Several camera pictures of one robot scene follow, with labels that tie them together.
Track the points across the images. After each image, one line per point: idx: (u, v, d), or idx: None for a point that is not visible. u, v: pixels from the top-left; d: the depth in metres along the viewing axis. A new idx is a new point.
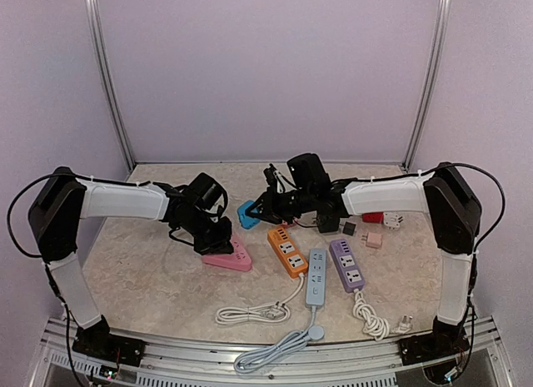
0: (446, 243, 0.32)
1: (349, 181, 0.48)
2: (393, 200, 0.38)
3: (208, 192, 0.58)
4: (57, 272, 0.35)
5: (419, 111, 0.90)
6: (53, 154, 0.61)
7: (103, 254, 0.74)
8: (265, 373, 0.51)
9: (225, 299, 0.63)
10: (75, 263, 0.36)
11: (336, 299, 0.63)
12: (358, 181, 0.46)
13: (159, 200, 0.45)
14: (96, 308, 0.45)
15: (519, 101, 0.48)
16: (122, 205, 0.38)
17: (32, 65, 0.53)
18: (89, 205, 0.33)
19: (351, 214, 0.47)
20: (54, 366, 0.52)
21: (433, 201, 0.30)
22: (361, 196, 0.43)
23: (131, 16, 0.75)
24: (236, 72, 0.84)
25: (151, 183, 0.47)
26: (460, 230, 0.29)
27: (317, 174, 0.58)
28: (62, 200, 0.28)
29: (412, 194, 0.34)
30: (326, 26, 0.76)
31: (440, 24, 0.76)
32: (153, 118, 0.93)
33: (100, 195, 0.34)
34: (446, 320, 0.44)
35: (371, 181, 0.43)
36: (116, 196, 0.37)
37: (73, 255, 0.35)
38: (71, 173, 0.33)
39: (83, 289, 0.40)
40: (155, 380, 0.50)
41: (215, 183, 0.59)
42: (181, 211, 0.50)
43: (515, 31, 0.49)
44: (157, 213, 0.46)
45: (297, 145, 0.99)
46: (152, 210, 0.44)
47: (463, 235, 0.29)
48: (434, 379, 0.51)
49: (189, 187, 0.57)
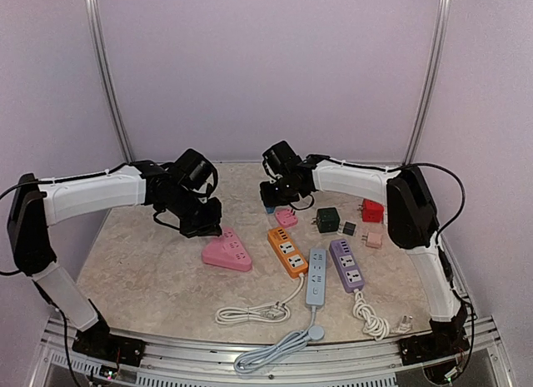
0: (397, 237, 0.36)
1: (320, 159, 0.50)
2: (360, 187, 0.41)
3: (196, 171, 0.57)
4: (42, 280, 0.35)
5: (419, 111, 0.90)
6: (53, 154, 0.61)
7: (103, 254, 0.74)
8: (265, 373, 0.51)
9: (225, 299, 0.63)
10: (57, 268, 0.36)
11: (336, 299, 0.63)
12: (330, 161, 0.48)
13: (133, 186, 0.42)
14: (92, 310, 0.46)
15: (519, 101, 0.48)
16: (95, 201, 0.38)
17: (32, 65, 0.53)
18: (55, 210, 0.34)
19: (318, 190, 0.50)
20: (54, 366, 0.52)
21: (393, 200, 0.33)
22: (325, 176, 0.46)
23: (131, 15, 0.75)
24: (236, 72, 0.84)
25: (125, 166, 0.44)
26: (409, 226, 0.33)
27: (285, 156, 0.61)
28: (21, 220, 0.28)
29: (377, 187, 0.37)
30: (327, 26, 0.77)
31: (440, 24, 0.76)
32: (154, 118, 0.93)
33: (66, 197, 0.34)
34: (439, 316, 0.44)
35: (341, 164, 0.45)
36: (84, 193, 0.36)
37: (54, 262, 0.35)
38: (33, 181, 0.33)
39: (72, 291, 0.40)
40: (155, 380, 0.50)
41: (203, 161, 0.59)
42: (167, 191, 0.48)
43: (515, 32, 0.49)
44: (137, 196, 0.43)
45: (298, 145, 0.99)
46: (131, 195, 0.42)
47: (411, 232, 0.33)
48: (434, 379, 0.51)
49: (175, 165, 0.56)
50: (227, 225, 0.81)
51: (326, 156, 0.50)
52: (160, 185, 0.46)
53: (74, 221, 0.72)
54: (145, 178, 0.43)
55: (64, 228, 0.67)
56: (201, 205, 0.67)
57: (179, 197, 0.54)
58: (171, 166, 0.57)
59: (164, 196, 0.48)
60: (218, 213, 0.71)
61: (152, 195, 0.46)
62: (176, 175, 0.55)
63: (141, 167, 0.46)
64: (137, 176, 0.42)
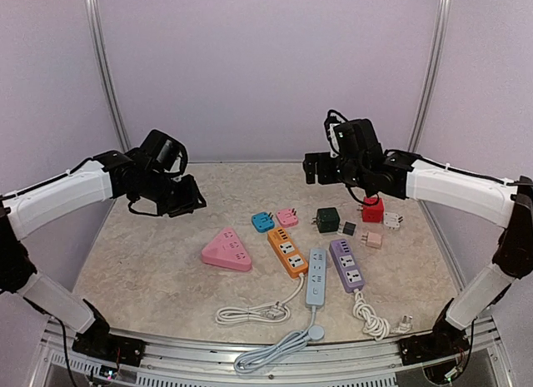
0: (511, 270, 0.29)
1: (410, 158, 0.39)
2: (473, 201, 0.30)
3: (162, 150, 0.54)
4: (29, 292, 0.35)
5: (419, 111, 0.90)
6: (53, 155, 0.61)
7: (103, 254, 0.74)
8: (264, 373, 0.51)
9: (225, 300, 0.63)
10: (42, 279, 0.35)
11: (336, 299, 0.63)
12: (426, 162, 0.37)
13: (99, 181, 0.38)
14: (87, 311, 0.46)
15: (519, 102, 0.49)
16: (60, 206, 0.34)
17: (32, 66, 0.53)
18: (25, 225, 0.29)
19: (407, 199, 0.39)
20: (54, 366, 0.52)
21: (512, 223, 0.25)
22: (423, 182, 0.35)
23: (131, 14, 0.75)
24: (236, 71, 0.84)
25: (85, 164, 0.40)
26: (525, 254, 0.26)
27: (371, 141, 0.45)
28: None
29: (495, 204, 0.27)
30: (327, 27, 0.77)
31: (440, 24, 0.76)
32: (154, 117, 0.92)
33: (34, 208, 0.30)
34: (456, 323, 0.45)
35: (444, 168, 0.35)
36: (49, 200, 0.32)
37: (33, 274, 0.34)
38: None
39: (63, 298, 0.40)
40: (155, 380, 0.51)
41: (168, 140, 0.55)
42: (134, 177, 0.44)
43: (515, 32, 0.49)
44: (104, 191, 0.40)
45: (298, 144, 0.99)
46: (97, 189, 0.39)
47: (530, 262, 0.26)
48: (434, 379, 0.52)
49: (138, 151, 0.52)
50: (227, 225, 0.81)
51: (420, 156, 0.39)
52: (126, 173, 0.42)
53: (73, 222, 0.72)
54: (107, 171, 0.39)
55: (63, 228, 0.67)
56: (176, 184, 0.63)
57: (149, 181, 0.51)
58: (135, 151, 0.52)
59: (132, 186, 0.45)
60: (196, 189, 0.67)
61: (121, 186, 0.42)
62: (138, 159, 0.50)
63: (104, 160, 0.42)
64: (100, 169, 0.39)
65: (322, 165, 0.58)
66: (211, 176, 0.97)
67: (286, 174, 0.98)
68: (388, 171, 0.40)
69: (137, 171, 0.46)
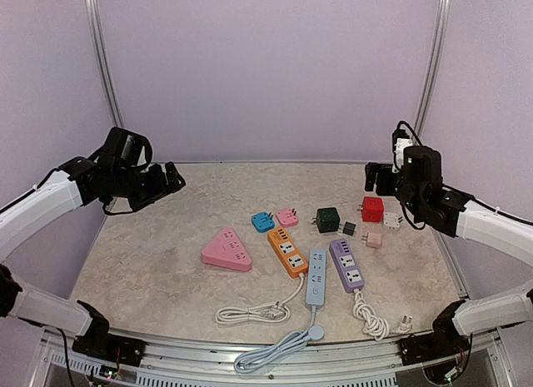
0: None
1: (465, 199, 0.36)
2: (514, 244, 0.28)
3: (126, 146, 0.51)
4: (22, 309, 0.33)
5: (419, 111, 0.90)
6: (53, 155, 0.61)
7: (103, 254, 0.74)
8: (264, 373, 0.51)
9: (225, 300, 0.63)
10: (28, 295, 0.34)
11: (336, 299, 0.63)
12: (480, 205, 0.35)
13: (68, 190, 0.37)
14: (81, 313, 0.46)
15: (519, 102, 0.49)
16: (33, 222, 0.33)
17: (32, 66, 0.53)
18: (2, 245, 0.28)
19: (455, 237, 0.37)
20: (54, 366, 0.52)
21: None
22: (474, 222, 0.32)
23: (131, 14, 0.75)
24: (236, 71, 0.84)
25: (52, 175, 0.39)
26: None
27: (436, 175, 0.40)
28: None
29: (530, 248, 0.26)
30: (328, 27, 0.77)
31: (440, 24, 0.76)
32: (154, 117, 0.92)
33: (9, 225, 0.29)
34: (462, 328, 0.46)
35: (495, 211, 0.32)
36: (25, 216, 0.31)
37: (21, 291, 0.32)
38: None
39: (51, 310, 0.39)
40: (155, 380, 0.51)
41: (131, 136, 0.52)
42: (101, 182, 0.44)
43: (515, 32, 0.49)
44: (74, 200, 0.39)
45: (298, 144, 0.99)
46: (67, 200, 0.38)
47: None
48: (434, 379, 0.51)
49: (101, 152, 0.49)
50: (227, 225, 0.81)
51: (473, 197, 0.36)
52: (93, 179, 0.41)
53: (73, 222, 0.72)
54: (74, 179, 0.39)
55: (63, 228, 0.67)
56: (148, 174, 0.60)
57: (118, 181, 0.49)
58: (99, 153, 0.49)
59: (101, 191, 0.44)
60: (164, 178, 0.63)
61: (90, 193, 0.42)
62: (102, 160, 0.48)
63: (70, 167, 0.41)
64: (67, 178, 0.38)
65: (381, 180, 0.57)
66: (211, 176, 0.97)
67: (286, 174, 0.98)
68: (440, 207, 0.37)
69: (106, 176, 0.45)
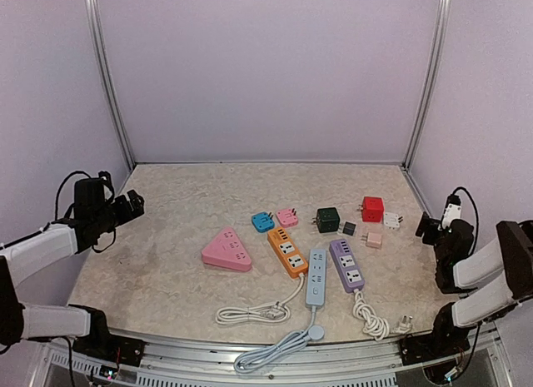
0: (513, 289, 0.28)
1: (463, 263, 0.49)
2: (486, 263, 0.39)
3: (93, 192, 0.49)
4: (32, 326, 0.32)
5: (419, 111, 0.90)
6: (53, 155, 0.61)
7: (103, 254, 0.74)
8: (264, 373, 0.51)
9: (225, 299, 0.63)
10: (32, 310, 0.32)
11: (336, 299, 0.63)
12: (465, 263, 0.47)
13: (66, 233, 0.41)
14: (77, 310, 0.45)
15: (520, 102, 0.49)
16: (41, 260, 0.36)
17: (32, 66, 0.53)
18: (17, 275, 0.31)
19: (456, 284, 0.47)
20: (54, 366, 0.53)
21: (510, 246, 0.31)
22: (462, 271, 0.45)
23: (132, 15, 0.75)
24: (236, 71, 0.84)
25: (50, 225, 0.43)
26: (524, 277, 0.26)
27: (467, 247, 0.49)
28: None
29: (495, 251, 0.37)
30: (328, 27, 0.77)
31: (440, 23, 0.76)
32: (154, 117, 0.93)
33: (24, 256, 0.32)
34: (458, 317, 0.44)
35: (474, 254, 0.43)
36: (35, 250, 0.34)
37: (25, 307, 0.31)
38: None
39: (53, 321, 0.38)
40: (155, 380, 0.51)
41: (93, 183, 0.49)
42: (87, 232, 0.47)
43: (516, 32, 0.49)
44: (70, 245, 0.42)
45: (298, 144, 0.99)
46: (66, 247, 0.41)
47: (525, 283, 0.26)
48: (434, 379, 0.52)
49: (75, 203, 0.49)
50: (227, 225, 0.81)
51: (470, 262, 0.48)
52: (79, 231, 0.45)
53: None
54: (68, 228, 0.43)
55: None
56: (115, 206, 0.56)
57: (102, 223, 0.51)
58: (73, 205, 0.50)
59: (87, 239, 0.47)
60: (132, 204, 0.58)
61: (80, 241, 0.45)
62: (79, 212, 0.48)
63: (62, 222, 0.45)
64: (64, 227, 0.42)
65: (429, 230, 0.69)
66: (212, 176, 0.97)
67: (286, 174, 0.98)
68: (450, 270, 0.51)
69: (87, 225, 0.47)
